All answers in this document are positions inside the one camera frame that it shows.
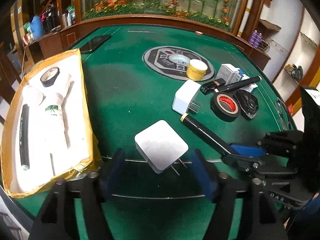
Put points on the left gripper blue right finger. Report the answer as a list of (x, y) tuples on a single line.
[(206, 174)]

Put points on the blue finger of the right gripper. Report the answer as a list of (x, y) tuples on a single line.
[(242, 163), (248, 151)]

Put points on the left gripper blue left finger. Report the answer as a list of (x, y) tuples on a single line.
[(110, 172)]

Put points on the long black stick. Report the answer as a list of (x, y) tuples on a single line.
[(206, 135)]

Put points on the white square power adapter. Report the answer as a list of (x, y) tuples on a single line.
[(160, 145)]

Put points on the black round plastic cap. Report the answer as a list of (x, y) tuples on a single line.
[(248, 104)]

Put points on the black tape roll red core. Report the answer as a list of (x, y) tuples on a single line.
[(224, 107)]

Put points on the white tube green print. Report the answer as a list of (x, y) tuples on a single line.
[(54, 117)]

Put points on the black marker pen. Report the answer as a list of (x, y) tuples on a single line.
[(237, 85)]

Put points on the black gold lipstick tube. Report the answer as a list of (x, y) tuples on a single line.
[(209, 87)]

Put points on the yellow cardboard tray box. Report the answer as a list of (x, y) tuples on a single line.
[(47, 133)]

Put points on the white blue carton box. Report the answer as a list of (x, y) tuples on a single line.
[(230, 73)]

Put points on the white charger with prongs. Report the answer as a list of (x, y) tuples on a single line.
[(184, 96)]

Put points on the black cylinder in tray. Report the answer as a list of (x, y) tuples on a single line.
[(23, 138)]

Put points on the purple bottles on shelf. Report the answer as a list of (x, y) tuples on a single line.
[(255, 39)]

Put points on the small black tape roll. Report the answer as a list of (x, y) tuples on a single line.
[(48, 78)]

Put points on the round table control panel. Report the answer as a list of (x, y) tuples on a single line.
[(172, 62)]

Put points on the small red white chip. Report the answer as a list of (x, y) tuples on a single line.
[(198, 33)]

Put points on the black smartphone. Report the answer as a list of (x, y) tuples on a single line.
[(94, 44)]

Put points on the black thermos flask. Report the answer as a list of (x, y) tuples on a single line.
[(50, 18)]

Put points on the blue thermos jug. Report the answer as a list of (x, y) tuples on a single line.
[(36, 27)]

